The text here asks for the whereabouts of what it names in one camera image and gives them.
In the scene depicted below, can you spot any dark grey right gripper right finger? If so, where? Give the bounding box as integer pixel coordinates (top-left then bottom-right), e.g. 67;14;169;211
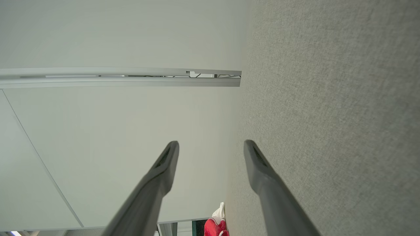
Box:
244;140;321;236

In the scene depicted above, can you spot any red and white basketball jersey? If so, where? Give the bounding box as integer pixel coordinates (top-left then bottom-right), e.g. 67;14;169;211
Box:
204;202;229;236

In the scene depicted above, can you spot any grey metal partition post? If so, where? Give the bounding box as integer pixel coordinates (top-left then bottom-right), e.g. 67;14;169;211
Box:
0;67;242;89

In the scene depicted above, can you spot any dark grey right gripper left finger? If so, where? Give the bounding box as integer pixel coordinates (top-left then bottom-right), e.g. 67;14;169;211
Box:
102;141;179;236

